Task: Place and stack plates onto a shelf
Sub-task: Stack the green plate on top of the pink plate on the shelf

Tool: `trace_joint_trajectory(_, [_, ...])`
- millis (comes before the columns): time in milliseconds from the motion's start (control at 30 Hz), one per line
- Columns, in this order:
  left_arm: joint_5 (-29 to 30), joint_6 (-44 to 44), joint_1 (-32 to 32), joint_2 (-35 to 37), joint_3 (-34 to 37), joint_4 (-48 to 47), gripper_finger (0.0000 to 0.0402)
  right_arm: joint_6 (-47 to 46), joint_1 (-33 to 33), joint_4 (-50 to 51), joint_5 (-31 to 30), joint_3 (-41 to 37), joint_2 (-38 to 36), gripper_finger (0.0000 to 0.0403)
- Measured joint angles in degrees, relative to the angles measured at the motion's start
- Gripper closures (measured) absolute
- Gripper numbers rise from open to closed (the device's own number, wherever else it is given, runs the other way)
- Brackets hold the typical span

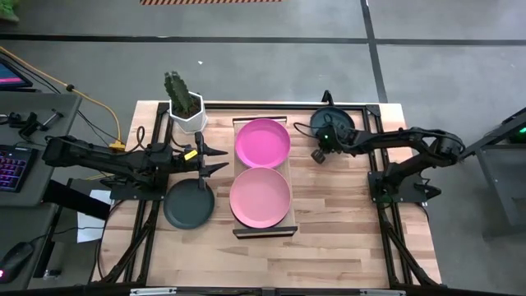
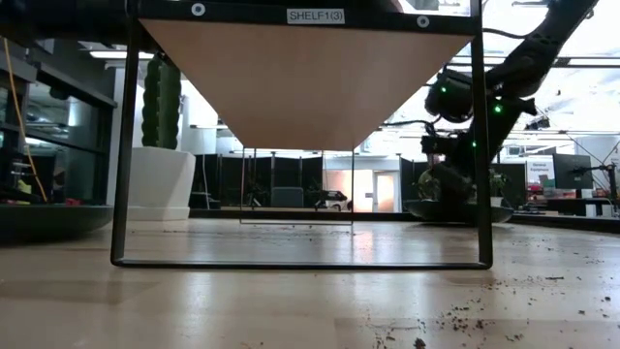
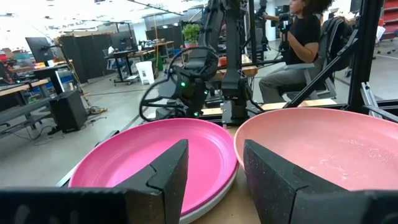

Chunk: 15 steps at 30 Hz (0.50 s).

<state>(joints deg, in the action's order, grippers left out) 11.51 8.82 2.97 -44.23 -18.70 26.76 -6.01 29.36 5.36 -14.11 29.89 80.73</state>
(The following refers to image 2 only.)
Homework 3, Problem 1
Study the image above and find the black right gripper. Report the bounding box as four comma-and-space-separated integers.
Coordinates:
419, 134, 474, 204

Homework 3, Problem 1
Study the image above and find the dark teal plate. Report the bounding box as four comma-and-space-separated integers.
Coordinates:
404, 200, 514, 225

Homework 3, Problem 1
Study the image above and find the dark green plate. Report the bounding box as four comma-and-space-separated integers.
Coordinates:
0, 203, 116, 245

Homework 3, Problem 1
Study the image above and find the small potted plant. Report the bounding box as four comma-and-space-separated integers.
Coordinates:
489, 169, 509, 208

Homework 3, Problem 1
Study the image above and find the orange lit door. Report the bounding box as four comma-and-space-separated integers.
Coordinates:
372, 170, 401, 213

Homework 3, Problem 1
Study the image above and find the black room partition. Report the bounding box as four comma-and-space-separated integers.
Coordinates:
192, 153, 325, 209
399, 157, 528, 209

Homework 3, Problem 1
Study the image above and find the white printed sign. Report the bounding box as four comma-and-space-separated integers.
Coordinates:
526, 157, 556, 188

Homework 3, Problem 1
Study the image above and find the black ceiling spotlight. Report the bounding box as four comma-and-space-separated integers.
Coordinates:
525, 114, 552, 131

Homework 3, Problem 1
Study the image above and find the cluttered black desk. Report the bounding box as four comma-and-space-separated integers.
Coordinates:
522, 182, 619, 218

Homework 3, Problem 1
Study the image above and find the white small vehicle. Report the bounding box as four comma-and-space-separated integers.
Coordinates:
313, 189, 354, 212

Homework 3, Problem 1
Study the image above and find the black computer monitor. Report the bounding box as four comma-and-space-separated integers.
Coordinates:
552, 153, 595, 191

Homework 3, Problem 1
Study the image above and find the grey chair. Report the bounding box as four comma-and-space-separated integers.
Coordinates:
269, 186, 305, 209

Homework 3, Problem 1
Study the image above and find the white faceted plant pot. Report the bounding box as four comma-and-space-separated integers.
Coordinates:
126, 146, 198, 222

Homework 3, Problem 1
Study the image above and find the green cactus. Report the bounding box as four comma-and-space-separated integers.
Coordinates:
140, 52, 183, 150

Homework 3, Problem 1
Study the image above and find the black shelving rack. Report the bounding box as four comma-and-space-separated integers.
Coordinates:
0, 48, 118, 205

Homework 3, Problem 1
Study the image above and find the black aluminium table frame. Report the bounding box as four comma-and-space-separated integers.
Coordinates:
188, 206, 620, 234

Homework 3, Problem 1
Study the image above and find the wooden shelf with black frame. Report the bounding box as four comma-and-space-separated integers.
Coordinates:
109, 0, 494, 270

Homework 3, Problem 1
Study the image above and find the yellow cable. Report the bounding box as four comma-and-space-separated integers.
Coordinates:
2, 38, 48, 203

